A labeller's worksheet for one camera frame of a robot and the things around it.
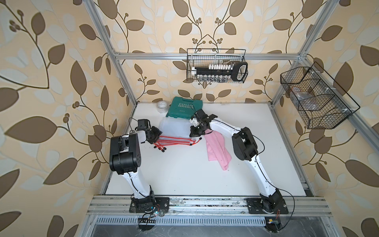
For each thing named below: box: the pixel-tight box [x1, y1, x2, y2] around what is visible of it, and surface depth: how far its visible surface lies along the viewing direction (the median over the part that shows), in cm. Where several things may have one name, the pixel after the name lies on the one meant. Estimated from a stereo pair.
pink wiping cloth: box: [203, 128, 232, 171], surface depth 95 cm
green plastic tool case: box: [165, 96, 203, 120], surface depth 114 cm
